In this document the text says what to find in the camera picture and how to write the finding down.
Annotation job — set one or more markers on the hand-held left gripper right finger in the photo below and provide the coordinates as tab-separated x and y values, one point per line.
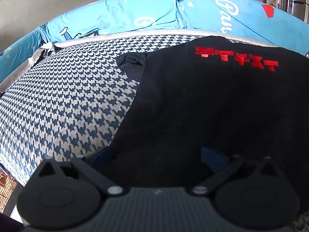
213	159

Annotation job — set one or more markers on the blue printed sofa cover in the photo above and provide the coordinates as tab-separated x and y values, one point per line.
144	9

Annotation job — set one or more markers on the black T-shirt red print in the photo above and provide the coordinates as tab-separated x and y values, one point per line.
205	101

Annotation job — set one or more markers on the houndstooth sofa cushion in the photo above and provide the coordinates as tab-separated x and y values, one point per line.
72	101

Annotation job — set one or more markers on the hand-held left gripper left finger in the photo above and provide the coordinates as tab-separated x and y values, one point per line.
94	162

